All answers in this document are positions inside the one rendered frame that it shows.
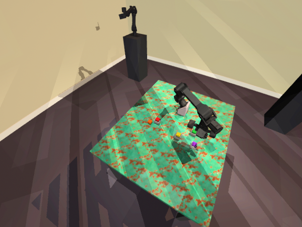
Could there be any green button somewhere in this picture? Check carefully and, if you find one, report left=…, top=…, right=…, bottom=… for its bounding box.
left=190, top=129, right=197, bottom=136

